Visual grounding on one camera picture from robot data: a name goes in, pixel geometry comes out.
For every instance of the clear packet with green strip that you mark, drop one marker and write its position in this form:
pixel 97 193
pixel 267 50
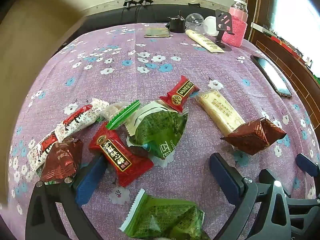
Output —
pixel 117 113

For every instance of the black sofa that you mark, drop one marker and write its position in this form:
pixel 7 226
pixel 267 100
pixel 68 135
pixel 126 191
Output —
pixel 150 13

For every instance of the wooden cabinet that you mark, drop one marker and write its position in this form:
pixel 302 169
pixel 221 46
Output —
pixel 280 47

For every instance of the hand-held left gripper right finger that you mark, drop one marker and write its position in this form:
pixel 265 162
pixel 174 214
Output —
pixel 225 180

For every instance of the black phone stand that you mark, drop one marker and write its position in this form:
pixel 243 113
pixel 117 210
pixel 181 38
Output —
pixel 223 22

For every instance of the red and white candy packet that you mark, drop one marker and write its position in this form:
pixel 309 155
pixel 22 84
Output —
pixel 40 152
pixel 80 117

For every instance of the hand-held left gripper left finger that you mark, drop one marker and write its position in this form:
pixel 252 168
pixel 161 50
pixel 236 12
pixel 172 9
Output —
pixel 87 183

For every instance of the clear glass cup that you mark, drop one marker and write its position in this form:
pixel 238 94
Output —
pixel 194 21

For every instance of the black round pot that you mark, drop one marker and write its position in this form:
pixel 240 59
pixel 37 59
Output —
pixel 177 25

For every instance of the green and white snack packet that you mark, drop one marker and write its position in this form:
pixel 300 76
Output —
pixel 170 217
pixel 157 127

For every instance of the yellow biscuit packet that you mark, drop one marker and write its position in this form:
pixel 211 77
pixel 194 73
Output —
pixel 217 110

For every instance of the white lid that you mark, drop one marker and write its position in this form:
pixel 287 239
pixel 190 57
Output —
pixel 210 26

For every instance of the dark green booklet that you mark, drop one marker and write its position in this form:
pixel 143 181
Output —
pixel 157 32

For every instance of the black clip device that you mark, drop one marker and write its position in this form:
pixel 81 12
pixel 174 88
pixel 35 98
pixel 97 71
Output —
pixel 129 2
pixel 145 0

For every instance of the black smartphone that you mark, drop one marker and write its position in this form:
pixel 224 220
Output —
pixel 271 75

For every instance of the red packet with black label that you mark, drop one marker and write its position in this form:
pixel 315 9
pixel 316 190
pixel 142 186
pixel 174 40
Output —
pixel 180 93
pixel 117 152

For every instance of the dark red foil packet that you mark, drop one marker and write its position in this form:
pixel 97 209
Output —
pixel 61 160
pixel 255 135

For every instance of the purple floral tablecloth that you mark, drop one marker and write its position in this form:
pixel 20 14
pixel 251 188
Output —
pixel 150 80

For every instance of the cream tube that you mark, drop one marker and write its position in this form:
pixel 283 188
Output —
pixel 203 41

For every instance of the bottle with pink knitted sleeve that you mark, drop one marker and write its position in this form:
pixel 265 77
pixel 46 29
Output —
pixel 237 27

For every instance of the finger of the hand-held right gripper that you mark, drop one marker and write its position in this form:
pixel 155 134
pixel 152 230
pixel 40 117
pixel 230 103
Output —
pixel 308 165
pixel 265 175

